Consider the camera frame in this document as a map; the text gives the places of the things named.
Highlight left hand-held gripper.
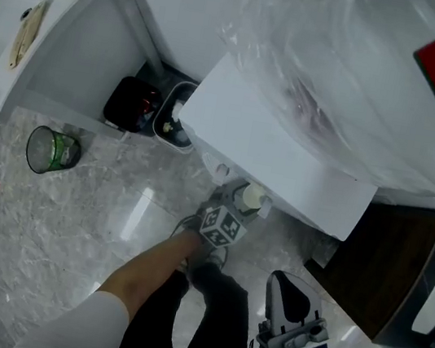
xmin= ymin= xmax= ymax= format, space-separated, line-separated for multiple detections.
xmin=196 ymin=174 xmax=267 ymax=255

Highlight white paper cup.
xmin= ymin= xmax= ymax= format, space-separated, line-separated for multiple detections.
xmin=239 ymin=181 xmax=269 ymax=213

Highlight white box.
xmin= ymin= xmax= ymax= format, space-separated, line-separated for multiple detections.
xmin=161 ymin=46 xmax=398 ymax=247

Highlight person's left forearm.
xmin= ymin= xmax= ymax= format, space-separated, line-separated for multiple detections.
xmin=94 ymin=215 xmax=209 ymax=333

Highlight green glass cup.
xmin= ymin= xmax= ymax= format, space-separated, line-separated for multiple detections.
xmin=21 ymin=122 xmax=86 ymax=181

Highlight person's black trousers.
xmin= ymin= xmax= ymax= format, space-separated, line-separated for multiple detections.
xmin=121 ymin=249 xmax=267 ymax=348

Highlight dark wooden cabinet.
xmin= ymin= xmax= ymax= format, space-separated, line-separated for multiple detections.
xmin=293 ymin=187 xmax=435 ymax=348

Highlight white trash bin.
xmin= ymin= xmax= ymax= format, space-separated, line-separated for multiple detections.
xmin=148 ymin=75 xmax=205 ymax=156

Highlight black bin with red bag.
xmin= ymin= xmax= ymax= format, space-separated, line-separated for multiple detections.
xmin=99 ymin=72 xmax=166 ymax=138

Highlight clear plastic sheet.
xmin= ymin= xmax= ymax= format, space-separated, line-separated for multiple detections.
xmin=195 ymin=0 xmax=435 ymax=199

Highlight person's white shirt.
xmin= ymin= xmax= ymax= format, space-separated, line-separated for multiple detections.
xmin=12 ymin=276 xmax=136 ymax=348

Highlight white sink vanity cabinet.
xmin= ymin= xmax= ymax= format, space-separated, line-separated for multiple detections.
xmin=0 ymin=0 xmax=177 ymax=152

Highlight wooden brush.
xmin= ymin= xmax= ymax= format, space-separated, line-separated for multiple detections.
xmin=6 ymin=0 xmax=56 ymax=77

